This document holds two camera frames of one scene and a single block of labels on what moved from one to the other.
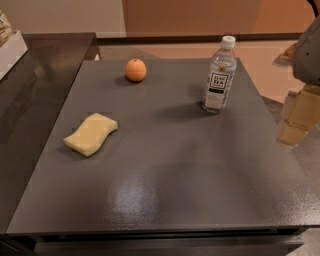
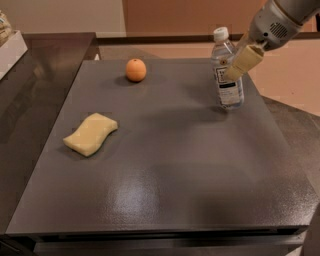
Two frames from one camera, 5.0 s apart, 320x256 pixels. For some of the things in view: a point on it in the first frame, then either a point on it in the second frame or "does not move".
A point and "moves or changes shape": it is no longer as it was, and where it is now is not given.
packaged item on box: [5, 28] does not move
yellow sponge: [91, 134] does not move
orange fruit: [136, 70] does not move
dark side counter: [37, 98] does not move
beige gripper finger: [288, 57] -> [245, 41]
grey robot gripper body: [308, 56] -> [270, 27]
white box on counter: [11, 52] does not move
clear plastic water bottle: [221, 76] moves or changes shape
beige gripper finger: [301, 113] -> [244, 61]
